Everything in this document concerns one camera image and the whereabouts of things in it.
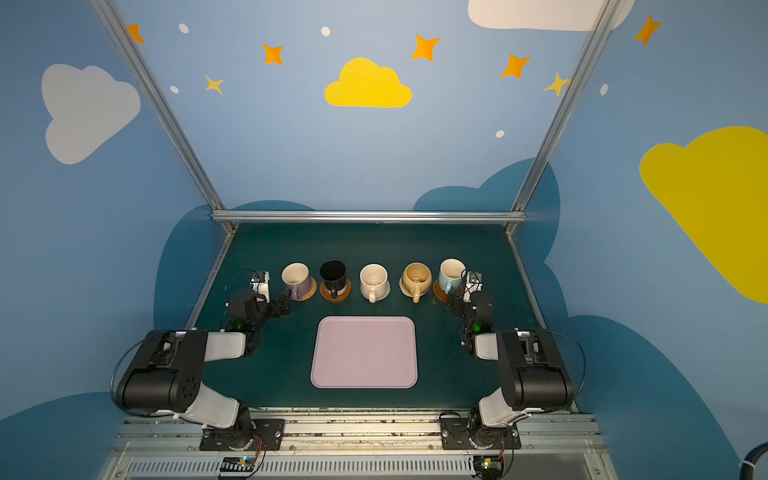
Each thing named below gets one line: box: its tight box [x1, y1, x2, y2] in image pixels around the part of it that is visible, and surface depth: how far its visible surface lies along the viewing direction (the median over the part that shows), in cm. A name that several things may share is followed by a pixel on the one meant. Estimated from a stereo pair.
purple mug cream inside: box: [281, 262, 312, 301], surface depth 100 cm
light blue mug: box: [438, 258, 467, 295], surface depth 98 cm
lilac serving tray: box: [310, 316, 418, 388], surface depth 91 cm
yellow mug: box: [402, 262, 433, 304], surface depth 100 cm
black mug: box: [319, 260, 347, 299], surface depth 96 cm
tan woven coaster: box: [298, 277, 317, 302], surface depth 103 cm
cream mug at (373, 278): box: [360, 263, 388, 303], surface depth 99 cm
